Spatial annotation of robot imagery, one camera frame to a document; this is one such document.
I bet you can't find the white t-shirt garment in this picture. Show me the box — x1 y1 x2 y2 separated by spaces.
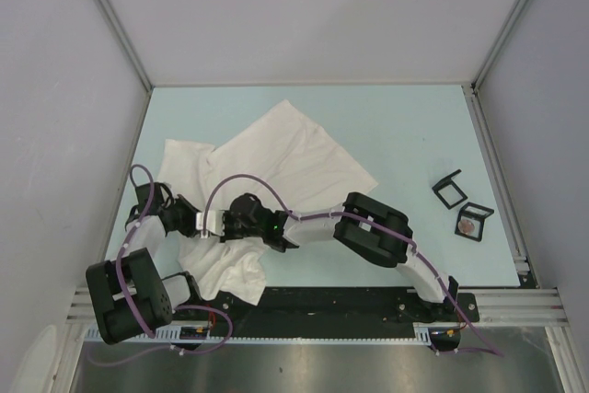
157 100 377 305

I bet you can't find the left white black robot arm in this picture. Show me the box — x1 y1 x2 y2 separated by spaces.
86 182 203 345

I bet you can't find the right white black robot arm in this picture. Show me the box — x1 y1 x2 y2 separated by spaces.
221 192 458 320

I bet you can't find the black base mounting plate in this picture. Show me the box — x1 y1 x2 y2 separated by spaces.
202 287 460 338

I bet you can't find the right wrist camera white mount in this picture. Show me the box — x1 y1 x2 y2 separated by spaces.
195 210 225 238

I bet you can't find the upper black square frame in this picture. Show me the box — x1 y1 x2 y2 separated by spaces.
432 168 468 210

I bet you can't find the black square frame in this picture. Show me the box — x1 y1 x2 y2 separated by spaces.
455 202 495 242
432 168 468 210

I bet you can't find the grey slotted cable duct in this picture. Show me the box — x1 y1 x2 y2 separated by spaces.
85 321 461 348

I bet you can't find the lower black square frame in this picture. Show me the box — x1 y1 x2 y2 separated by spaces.
455 202 495 242

